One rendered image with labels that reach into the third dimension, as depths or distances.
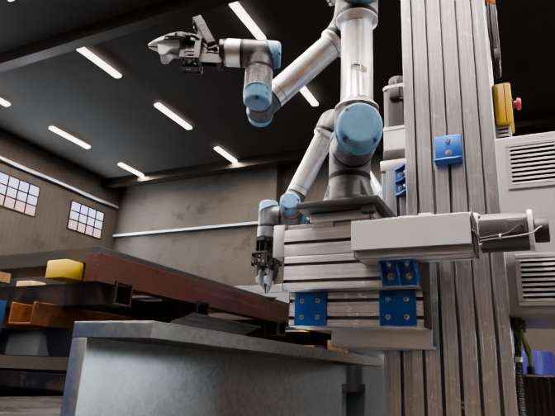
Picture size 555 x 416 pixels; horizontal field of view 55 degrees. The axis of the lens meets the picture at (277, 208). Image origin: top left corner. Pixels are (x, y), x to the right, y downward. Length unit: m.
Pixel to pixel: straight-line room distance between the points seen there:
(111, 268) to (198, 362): 0.34
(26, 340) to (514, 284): 1.18
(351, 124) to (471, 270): 0.50
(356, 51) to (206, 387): 0.95
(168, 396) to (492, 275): 0.86
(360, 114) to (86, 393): 0.87
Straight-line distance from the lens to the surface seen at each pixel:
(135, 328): 1.01
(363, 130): 1.34
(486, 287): 1.48
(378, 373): 2.52
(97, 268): 1.17
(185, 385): 1.33
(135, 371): 1.19
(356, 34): 1.51
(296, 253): 1.42
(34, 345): 1.40
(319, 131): 2.04
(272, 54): 1.47
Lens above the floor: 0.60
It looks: 18 degrees up
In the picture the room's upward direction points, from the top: 3 degrees clockwise
